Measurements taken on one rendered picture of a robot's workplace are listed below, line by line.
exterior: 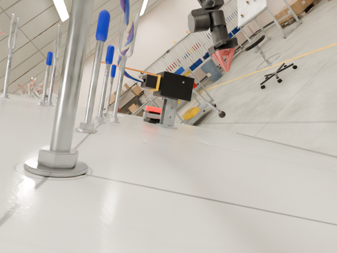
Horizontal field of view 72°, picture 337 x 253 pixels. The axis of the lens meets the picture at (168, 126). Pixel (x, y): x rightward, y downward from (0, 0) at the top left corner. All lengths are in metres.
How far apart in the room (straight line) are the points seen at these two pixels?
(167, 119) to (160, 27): 9.18
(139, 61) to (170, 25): 1.86
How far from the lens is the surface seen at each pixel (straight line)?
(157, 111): 0.64
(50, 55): 0.42
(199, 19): 0.85
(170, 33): 9.57
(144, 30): 9.37
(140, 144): 0.15
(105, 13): 0.18
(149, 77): 0.38
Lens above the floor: 1.16
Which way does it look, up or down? 10 degrees down
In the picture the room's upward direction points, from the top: 40 degrees counter-clockwise
